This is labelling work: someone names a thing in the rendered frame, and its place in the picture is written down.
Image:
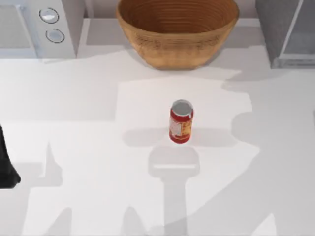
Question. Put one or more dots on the small microwave knob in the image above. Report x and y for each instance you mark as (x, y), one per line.
(55, 35)

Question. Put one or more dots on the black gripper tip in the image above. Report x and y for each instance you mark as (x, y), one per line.
(6, 167)

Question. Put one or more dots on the red and white can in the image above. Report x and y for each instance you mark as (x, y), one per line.
(181, 123)

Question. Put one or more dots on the brown woven basket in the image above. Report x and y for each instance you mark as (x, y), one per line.
(177, 44)

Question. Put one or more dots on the pale microwave oven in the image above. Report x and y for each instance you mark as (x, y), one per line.
(66, 29)

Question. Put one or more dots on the large microwave knob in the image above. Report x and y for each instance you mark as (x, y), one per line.
(49, 15)

